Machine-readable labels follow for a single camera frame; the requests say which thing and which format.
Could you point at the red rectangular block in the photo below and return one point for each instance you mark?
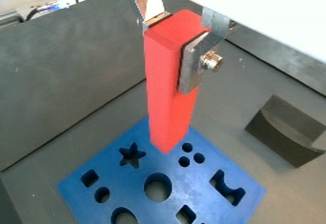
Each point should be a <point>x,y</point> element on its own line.
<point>169,107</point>

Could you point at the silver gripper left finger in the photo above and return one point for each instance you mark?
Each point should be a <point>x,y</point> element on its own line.
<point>149,12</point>

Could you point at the blue shape-sorter board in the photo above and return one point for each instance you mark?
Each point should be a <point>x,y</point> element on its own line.
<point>189,186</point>

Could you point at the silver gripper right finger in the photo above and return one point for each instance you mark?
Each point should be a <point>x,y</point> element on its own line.
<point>199,56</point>

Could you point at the black curved holder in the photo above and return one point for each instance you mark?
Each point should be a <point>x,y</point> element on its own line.
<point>287,131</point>

